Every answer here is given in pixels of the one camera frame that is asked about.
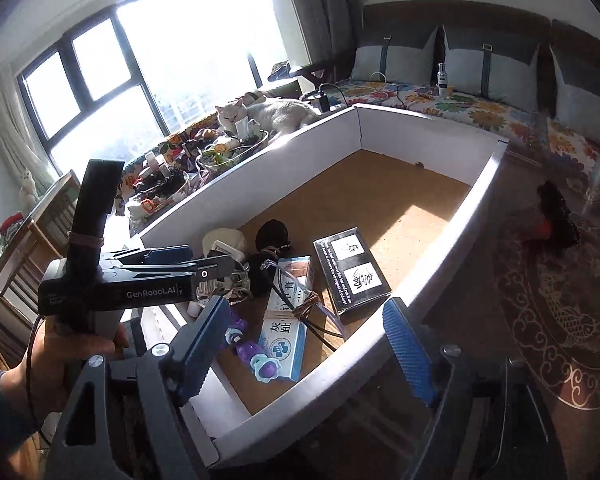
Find large white cardboard box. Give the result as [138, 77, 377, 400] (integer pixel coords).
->
[130, 102, 511, 468]

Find person's left forearm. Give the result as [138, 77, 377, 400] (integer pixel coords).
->
[0, 368, 35, 479]

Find blue white toothpaste box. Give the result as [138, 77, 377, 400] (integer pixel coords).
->
[259, 256, 313, 382]

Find black charger with cable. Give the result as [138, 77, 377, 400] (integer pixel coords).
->
[300, 82, 349, 115]

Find small white spray bottle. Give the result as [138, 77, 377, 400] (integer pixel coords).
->
[437, 63, 449, 98]

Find white cat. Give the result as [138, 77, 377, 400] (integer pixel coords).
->
[215, 98, 320, 134]

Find black framed calligraphy box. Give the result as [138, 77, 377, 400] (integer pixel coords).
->
[313, 226, 391, 316]

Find grey pillow far left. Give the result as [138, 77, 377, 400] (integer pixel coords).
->
[350, 24, 438, 86]

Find black fuzzy scrunchie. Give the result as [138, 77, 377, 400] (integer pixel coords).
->
[536, 180, 580, 255]

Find wooden chair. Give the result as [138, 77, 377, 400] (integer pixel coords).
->
[0, 170, 80, 323]

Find red packet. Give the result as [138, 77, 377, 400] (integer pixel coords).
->
[529, 218, 553, 240]

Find white lotion bottle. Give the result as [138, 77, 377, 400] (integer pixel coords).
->
[202, 228, 247, 263]

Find grey pillow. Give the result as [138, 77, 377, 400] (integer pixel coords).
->
[550, 48, 600, 144]
[443, 25, 540, 113]
[350, 24, 438, 86]

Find clear eyeglasses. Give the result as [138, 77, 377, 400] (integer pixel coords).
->
[259, 256, 349, 352]

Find person's left hand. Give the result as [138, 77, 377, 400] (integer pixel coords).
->
[0, 316, 129, 430]

